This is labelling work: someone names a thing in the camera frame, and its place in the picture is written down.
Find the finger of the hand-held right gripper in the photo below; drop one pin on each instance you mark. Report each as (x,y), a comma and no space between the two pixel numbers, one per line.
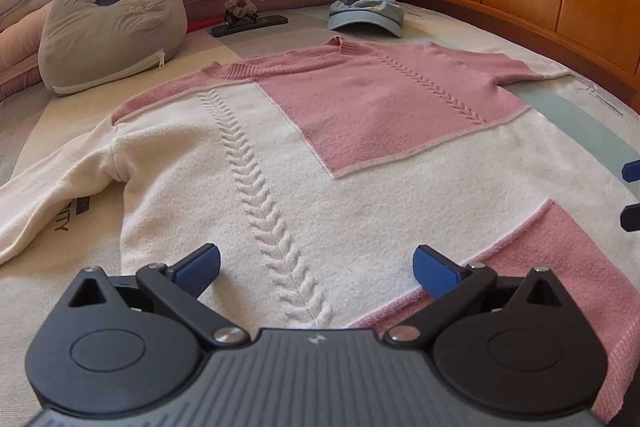
(632,217)
(632,172)

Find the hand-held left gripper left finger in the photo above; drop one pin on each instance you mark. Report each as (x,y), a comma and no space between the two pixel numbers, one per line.
(200,267)

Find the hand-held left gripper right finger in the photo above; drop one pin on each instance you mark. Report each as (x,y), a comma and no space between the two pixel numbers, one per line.
(432,272)

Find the pink and white knit sweater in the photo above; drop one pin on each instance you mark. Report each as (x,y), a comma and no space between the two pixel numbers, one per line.
(350,187)

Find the red strip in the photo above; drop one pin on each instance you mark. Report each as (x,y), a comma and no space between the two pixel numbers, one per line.
(200,26)

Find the black flat bar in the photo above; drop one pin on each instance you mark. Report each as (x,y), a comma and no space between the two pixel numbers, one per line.
(270,22)

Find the grey cat cushion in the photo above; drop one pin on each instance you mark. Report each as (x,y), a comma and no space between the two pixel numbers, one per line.
(110,27)

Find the fabric flower hair clip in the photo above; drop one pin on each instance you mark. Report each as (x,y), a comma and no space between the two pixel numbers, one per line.
(240,9)

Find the blue cap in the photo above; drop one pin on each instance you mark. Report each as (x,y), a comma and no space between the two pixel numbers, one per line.
(365,14)

